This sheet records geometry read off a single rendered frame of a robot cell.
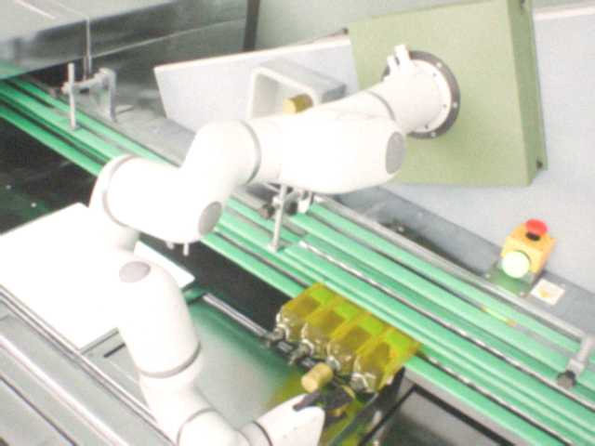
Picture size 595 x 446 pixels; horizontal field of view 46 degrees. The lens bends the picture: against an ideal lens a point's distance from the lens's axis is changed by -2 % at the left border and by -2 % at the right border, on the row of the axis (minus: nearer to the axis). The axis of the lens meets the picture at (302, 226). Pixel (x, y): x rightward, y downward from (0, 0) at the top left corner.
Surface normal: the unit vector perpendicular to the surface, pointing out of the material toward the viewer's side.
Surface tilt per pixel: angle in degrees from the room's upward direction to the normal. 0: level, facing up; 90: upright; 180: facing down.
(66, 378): 90
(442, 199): 0
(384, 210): 90
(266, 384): 90
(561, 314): 90
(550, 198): 0
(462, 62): 1
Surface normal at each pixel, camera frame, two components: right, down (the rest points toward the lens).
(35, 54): 0.78, 0.44
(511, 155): -0.62, 0.39
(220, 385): 0.14, -0.82
